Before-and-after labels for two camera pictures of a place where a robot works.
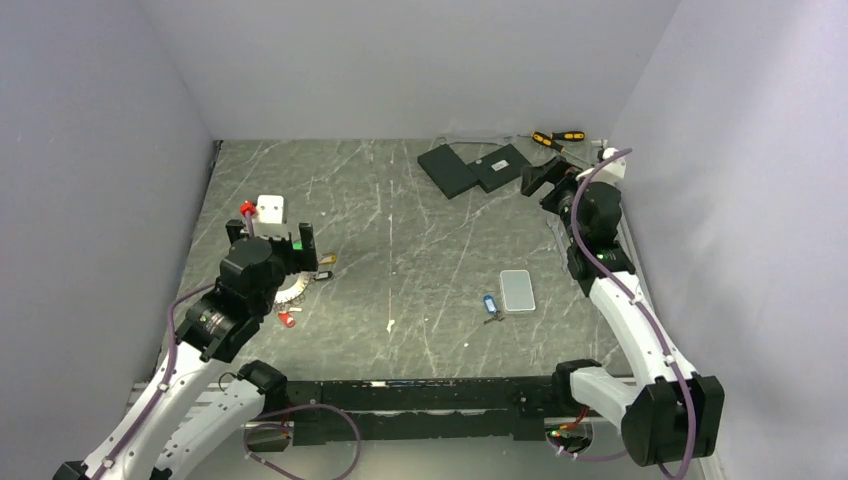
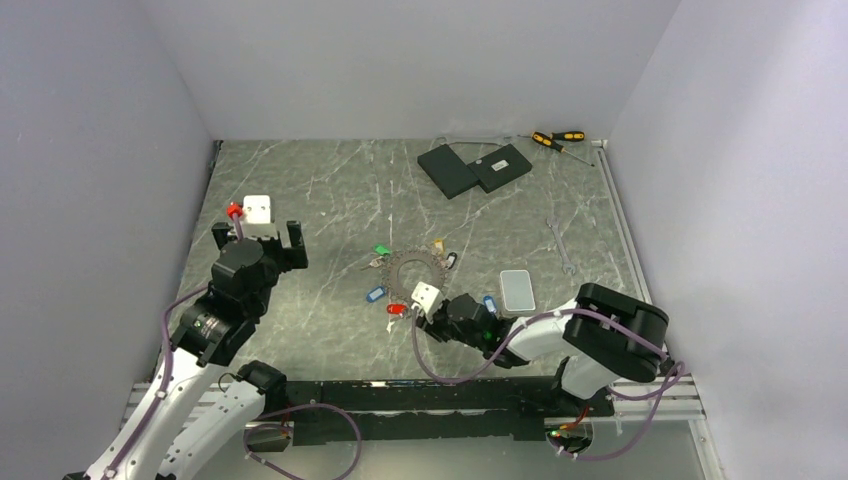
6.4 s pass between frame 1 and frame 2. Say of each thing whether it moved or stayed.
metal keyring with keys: moved
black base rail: stayed
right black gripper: moved
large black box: stayed
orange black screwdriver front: stayed
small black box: stayed
